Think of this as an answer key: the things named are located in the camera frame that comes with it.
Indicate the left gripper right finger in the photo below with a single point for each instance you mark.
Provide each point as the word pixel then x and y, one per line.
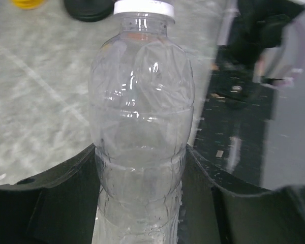
pixel 221 208

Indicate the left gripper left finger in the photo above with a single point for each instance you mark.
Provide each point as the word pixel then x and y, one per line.
pixel 56 206

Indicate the clear bottle white cap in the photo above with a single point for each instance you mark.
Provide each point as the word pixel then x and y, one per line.
pixel 141 95

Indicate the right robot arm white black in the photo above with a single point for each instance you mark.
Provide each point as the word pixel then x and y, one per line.
pixel 261 27

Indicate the orange bottle lying right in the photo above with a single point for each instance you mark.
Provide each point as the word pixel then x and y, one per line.
pixel 28 4

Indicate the black microphone stand right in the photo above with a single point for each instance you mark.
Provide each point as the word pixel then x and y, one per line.
pixel 89 10

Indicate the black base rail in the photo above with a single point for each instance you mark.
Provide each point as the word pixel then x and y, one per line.
pixel 234 119

